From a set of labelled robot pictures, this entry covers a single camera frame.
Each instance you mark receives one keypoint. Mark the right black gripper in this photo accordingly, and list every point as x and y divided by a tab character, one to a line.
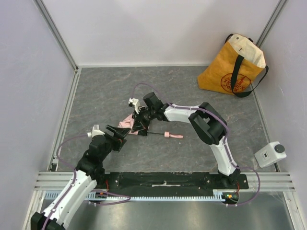
141	118

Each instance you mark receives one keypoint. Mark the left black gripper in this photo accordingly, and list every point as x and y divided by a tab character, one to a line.
115	139

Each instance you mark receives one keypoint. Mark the pink folding umbrella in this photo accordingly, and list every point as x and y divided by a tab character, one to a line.
128	122

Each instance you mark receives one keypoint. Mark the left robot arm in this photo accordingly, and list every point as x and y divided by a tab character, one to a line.
88	173

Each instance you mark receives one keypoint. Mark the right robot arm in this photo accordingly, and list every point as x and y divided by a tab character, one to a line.
210	127

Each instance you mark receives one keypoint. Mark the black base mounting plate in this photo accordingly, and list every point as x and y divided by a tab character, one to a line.
166	190

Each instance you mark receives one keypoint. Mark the yellow Trader Joe's tote bag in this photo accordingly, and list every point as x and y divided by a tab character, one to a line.
235	67

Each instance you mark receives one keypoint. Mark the white box with grey knob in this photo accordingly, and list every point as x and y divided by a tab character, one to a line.
270	154

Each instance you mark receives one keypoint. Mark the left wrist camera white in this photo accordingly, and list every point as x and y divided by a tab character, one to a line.
95	132

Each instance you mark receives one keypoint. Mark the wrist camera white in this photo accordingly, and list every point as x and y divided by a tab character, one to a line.
95	132
135	103

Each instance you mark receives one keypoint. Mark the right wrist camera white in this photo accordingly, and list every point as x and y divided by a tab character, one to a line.
135	103

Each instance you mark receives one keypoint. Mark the aluminium rail frame front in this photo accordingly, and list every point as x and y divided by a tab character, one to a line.
247	181

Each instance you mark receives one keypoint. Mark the light blue cable duct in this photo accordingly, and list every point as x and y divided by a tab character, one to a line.
217	196

